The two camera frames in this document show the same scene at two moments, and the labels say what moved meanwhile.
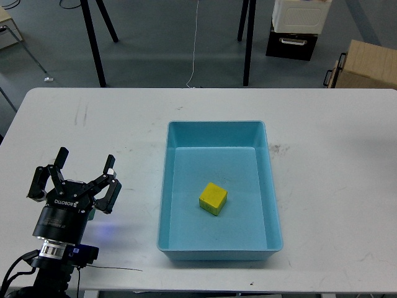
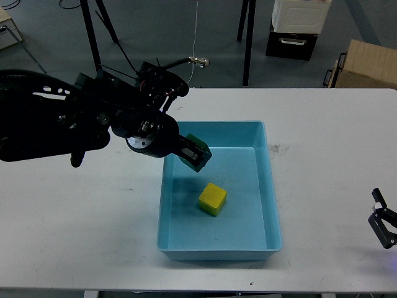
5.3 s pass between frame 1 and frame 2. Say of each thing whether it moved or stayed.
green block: moved
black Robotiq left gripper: moved
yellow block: stayed
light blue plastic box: stayed
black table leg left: stayed
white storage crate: stayed
